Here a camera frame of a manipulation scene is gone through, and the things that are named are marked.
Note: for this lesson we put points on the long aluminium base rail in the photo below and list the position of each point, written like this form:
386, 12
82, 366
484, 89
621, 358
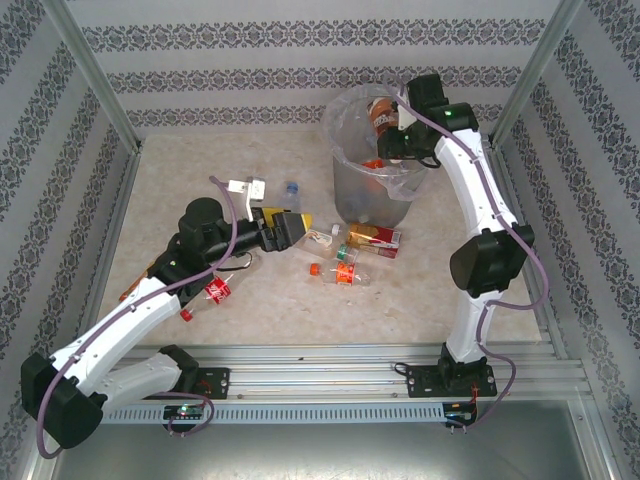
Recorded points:
325, 370

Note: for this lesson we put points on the blue cap blue label bottle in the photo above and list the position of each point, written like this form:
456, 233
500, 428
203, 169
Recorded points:
291, 192

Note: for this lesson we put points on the white cap colourful label bottle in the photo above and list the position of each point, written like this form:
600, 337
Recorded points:
320, 239

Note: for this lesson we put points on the red cola bottle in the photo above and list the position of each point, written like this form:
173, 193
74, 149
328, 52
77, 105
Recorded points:
217, 290

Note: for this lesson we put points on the orange juice bottle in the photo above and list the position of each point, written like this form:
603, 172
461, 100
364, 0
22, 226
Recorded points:
131, 290

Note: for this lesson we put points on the aluminium side rail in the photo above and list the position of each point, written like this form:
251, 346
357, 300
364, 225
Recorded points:
119, 215
547, 325

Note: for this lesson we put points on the grey metal mesh bin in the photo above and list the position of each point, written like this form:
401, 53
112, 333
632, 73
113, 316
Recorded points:
370, 205

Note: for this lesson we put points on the green label small bottle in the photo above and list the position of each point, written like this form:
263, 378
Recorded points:
347, 252

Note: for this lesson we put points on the grey metal sheet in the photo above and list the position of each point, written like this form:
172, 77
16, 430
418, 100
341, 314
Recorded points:
325, 455

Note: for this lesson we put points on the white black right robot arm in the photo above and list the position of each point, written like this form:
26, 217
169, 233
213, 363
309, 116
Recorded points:
476, 190

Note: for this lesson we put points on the small circuit board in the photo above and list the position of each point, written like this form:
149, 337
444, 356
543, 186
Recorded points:
460, 412
185, 412

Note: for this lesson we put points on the red and gold carton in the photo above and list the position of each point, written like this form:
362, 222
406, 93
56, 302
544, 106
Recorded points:
375, 239

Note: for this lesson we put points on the tan cap orange label bottle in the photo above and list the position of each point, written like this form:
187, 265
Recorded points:
385, 122

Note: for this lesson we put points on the aluminium frame post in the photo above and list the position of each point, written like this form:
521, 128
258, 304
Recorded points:
536, 65
91, 65

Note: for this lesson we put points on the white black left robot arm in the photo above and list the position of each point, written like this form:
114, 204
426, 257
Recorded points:
125, 321

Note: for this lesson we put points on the clear plastic bin liner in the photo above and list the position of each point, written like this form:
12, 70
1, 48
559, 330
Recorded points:
402, 187

